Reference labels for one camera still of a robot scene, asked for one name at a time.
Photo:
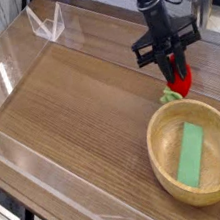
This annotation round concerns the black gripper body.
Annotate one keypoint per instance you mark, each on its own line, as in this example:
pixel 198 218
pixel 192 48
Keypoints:
pixel 162 34

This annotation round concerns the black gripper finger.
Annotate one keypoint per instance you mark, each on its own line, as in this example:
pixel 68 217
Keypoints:
pixel 165 66
pixel 180 60

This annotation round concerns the red plush strawberry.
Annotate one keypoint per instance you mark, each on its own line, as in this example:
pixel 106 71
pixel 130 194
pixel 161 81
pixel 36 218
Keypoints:
pixel 179 88

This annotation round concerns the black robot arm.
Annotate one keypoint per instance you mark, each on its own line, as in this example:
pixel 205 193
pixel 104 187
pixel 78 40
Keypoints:
pixel 165 40

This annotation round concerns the wooden bowl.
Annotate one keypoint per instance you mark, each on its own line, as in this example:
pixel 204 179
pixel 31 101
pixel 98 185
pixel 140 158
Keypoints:
pixel 164 135

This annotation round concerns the green rectangular block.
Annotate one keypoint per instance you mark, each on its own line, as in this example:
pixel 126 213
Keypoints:
pixel 190 156

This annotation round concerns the clear acrylic tray wall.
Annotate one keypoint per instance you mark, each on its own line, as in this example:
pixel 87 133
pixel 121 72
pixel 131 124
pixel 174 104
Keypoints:
pixel 54 192

